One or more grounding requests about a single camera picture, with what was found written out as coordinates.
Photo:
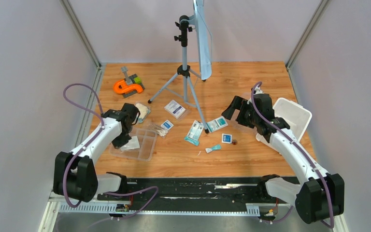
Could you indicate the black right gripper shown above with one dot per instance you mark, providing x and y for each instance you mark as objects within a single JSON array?
[{"x": 239, "y": 104}]

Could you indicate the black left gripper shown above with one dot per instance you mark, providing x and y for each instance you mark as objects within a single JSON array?
[{"x": 118, "y": 143}]

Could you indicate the white gauze pad packet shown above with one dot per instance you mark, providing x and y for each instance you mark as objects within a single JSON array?
[{"x": 132, "y": 144}]

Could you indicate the clear compartment tray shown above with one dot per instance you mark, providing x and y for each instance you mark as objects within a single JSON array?
[{"x": 147, "y": 139}]

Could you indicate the cotton swab bag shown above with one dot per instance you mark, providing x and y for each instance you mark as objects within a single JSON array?
[{"x": 162, "y": 132}]

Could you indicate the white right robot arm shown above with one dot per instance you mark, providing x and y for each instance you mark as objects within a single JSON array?
[{"x": 318, "y": 195}]

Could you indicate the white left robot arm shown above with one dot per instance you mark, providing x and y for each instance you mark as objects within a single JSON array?
[{"x": 74, "y": 174}]

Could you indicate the teal white wipe packet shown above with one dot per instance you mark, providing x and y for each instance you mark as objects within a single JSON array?
[{"x": 217, "y": 124}]

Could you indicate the blue square alcohol pad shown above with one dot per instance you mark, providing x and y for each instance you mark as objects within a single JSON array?
[{"x": 226, "y": 138}]

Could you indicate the orange grey toy fixture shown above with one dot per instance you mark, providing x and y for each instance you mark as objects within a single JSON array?
[{"x": 129, "y": 85}]

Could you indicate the small blue white sachet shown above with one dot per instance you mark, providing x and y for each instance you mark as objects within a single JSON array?
[{"x": 167, "y": 125}]

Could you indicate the small teal tube sachet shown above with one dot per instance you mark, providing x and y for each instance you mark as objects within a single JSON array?
[{"x": 214, "y": 148}]

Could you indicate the white boxed gauze pack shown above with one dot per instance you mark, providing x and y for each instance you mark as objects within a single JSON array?
[{"x": 175, "y": 109}]

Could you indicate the white plastic box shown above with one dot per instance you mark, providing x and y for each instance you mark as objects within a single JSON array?
[{"x": 297, "y": 117}]

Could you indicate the long white teal packet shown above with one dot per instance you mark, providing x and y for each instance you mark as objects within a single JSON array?
[{"x": 194, "y": 133}]

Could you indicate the grey tripod stand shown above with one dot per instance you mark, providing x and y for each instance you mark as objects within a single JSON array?
[{"x": 189, "y": 95}]

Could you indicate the white tablet panel on tripod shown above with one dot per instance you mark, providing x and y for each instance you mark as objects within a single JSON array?
[{"x": 204, "y": 40}]

